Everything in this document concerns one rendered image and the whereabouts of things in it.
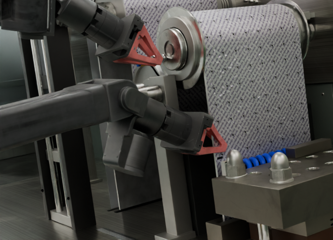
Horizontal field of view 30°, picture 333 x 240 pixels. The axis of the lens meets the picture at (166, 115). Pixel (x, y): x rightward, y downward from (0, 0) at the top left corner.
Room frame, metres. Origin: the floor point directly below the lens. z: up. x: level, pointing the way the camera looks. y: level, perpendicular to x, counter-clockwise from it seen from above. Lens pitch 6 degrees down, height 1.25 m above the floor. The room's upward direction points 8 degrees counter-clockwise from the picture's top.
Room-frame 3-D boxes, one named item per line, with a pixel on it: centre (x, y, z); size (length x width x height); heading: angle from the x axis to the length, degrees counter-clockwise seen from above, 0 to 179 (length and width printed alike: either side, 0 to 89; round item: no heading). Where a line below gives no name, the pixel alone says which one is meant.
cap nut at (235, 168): (1.01, -0.10, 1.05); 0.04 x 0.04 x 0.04
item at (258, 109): (1.13, -0.17, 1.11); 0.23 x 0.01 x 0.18; 123
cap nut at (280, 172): (0.93, -0.16, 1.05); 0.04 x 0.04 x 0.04
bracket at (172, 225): (1.13, 0.02, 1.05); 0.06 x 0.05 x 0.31; 123
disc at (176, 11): (1.12, -0.04, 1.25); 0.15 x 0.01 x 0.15; 33
